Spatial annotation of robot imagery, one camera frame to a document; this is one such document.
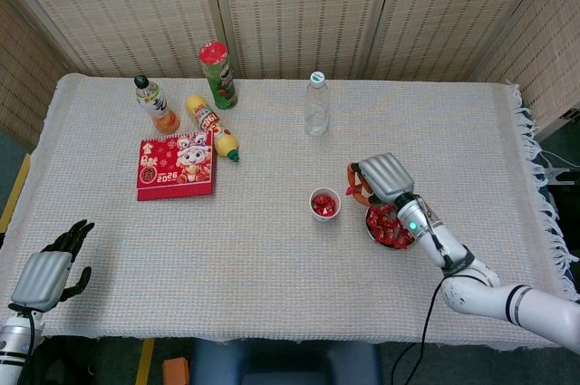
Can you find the white woven tablecloth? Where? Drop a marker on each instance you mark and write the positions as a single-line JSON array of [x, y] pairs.
[[226, 267]]

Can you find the woven folding screen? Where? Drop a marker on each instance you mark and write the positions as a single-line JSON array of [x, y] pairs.
[[294, 9]]

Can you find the clear plastic water bottle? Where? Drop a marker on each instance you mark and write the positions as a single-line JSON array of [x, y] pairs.
[[316, 108]]

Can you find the white paper cup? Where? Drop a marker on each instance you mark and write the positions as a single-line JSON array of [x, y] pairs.
[[325, 218]]

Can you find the green Pringles can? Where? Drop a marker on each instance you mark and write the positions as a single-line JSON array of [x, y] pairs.
[[219, 81]]

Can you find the red 2026 desk calendar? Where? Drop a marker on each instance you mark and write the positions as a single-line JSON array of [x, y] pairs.
[[176, 163]]

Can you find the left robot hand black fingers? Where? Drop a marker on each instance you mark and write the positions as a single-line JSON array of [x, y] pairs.
[[41, 281]]

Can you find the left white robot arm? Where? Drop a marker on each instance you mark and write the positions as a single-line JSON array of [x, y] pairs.
[[13, 344]]

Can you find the round metal plate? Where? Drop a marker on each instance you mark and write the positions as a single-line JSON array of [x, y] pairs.
[[368, 231]]

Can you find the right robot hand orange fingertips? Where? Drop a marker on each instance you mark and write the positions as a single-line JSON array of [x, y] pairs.
[[387, 176]]

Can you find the orange block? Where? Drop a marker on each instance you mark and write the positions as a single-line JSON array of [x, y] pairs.
[[176, 371]]

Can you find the blue chair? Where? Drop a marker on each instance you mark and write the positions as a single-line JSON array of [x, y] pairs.
[[272, 358]]

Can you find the yellow bottle green cap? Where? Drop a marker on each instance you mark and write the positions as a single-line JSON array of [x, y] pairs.
[[201, 113]]

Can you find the tea bottle black cap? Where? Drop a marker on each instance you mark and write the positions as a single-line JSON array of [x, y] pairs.
[[156, 106]]

